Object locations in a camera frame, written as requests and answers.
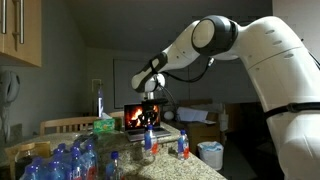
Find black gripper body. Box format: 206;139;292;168
141;104;162;122

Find Fiji water bottle blue cap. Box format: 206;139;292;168
143;124;159;156
177;129;190;161
105;150;125;180

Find shrink-wrapped water bottle pack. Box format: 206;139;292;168
18;139;100;180

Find white sphere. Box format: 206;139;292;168
163;110;175;121

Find open silver laptop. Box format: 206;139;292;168
123;102;172;143

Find wooden chair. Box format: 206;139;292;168
109;110;126;131
39;115;99;136

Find white papers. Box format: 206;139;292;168
175;106;217;125

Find green tissue box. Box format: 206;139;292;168
92;112;117;134

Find cardboard box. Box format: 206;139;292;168
181;119;223;155

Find tall blue white bottle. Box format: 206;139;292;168
96;87;105;118

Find black round dish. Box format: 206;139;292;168
73;133;100;144

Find trash bin white liner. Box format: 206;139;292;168
197;140;225;171

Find white jug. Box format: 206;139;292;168
218;111;230;133

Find wooden rack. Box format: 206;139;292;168
4;140;53;180

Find wooden cabinet door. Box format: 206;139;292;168
14;0;43;68
0;0;16;59

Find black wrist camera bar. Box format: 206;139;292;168
141;97;169;105

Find wall whiteboard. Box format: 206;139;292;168
112;58;189;110

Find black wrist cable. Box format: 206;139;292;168
156;57;216;113

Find metal cabinet handle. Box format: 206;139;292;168
0;0;8;35
18;0;25;45

